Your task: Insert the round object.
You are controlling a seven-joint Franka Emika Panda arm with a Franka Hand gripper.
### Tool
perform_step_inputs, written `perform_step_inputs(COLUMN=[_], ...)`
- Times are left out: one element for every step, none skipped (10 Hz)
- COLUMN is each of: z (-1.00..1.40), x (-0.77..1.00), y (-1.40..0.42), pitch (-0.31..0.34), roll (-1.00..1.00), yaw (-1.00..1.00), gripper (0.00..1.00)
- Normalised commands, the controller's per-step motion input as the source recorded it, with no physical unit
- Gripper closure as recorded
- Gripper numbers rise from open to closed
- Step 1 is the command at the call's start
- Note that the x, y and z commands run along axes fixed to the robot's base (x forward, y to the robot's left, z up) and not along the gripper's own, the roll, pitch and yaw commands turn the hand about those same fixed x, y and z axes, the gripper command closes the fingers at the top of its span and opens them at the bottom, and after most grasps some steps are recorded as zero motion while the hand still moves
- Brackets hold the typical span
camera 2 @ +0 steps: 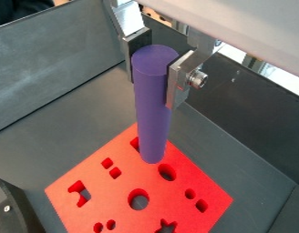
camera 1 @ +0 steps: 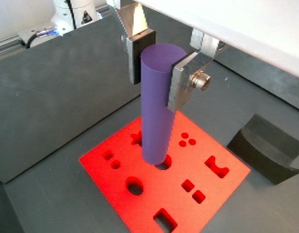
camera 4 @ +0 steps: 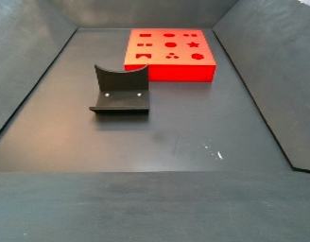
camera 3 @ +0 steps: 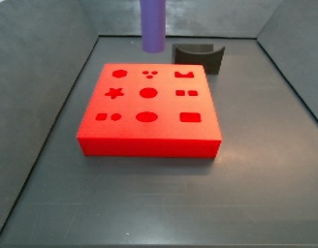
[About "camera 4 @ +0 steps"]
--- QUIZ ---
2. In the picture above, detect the red shape sorter box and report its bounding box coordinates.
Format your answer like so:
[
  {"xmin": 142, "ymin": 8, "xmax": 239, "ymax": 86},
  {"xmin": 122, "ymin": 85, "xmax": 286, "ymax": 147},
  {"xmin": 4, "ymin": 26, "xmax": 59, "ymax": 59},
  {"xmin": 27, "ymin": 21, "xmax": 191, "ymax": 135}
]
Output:
[{"xmin": 123, "ymin": 28, "xmax": 216, "ymax": 82}]

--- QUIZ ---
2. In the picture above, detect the black curved holder stand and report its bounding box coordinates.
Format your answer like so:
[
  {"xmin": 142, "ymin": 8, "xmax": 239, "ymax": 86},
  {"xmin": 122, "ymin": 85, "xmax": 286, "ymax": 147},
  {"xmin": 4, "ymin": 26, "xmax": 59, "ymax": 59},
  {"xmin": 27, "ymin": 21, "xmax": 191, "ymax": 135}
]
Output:
[{"xmin": 88, "ymin": 65, "xmax": 150, "ymax": 113}]

